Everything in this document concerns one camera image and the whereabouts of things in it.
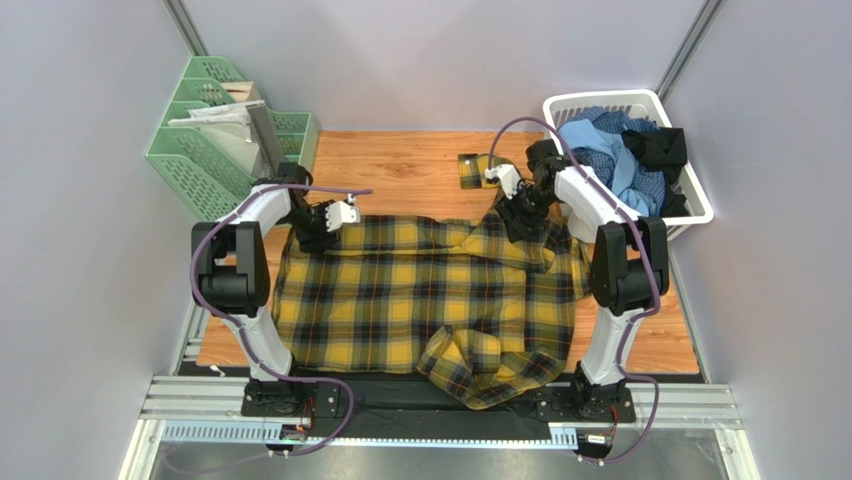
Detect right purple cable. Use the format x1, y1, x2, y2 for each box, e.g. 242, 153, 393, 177
487, 117, 662, 466

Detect aluminium rail frame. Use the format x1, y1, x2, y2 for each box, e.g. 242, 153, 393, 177
120, 375, 759, 479

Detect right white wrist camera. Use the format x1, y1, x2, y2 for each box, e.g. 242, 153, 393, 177
485, 163, 523, 200

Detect white laundry basket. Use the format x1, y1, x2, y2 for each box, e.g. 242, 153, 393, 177
542, 89, 714, 240

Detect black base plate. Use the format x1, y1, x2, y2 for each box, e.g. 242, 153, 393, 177
179, 359, 637, 442

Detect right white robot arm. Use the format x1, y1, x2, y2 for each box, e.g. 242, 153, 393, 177
485, 140, 669, 420

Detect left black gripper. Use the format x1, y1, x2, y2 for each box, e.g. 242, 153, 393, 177
282, 199, 341, 254

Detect grey folder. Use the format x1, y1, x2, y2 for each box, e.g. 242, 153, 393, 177
247, 104, 285, 174

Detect blue checked shirt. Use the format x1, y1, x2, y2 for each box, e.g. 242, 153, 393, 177
559, 106, 665, 217

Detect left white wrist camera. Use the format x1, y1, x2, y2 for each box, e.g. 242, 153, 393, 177
325, 194, 361, 231

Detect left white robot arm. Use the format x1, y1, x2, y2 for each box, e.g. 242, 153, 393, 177
189, 164, 361, 417

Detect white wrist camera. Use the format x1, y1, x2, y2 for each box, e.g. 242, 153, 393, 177
325, 194, 361, 231
485, 163, 523, 200

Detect light blue shirt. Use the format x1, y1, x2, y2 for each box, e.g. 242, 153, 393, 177
558, 119, 656, 217

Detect green file organizer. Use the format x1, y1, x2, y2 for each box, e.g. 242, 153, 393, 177
146, 56, 318, 221

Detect papers in organizer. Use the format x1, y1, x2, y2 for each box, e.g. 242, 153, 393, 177
167, 81, 270, 178

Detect yellow plaid long sleeve shirt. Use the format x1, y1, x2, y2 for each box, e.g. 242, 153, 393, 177
271, 152, 592, 411

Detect black garment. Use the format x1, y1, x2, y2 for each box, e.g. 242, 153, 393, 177
622, 128, 688, 218

